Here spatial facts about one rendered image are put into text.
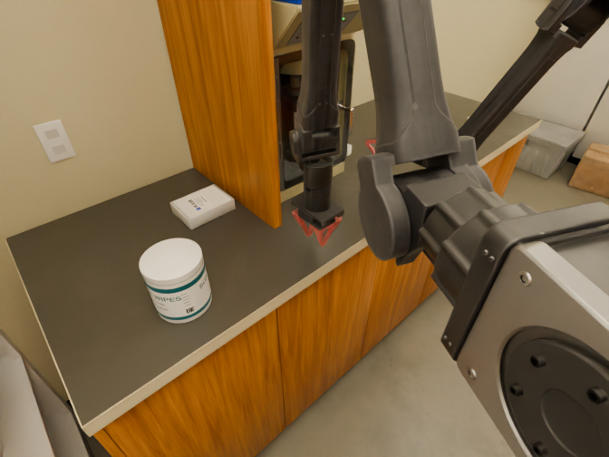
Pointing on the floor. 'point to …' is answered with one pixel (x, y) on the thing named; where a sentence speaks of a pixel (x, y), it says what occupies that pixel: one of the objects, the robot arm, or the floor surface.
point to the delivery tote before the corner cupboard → (548, 148)
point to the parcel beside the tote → (593, 170)
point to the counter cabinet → (282, 358)
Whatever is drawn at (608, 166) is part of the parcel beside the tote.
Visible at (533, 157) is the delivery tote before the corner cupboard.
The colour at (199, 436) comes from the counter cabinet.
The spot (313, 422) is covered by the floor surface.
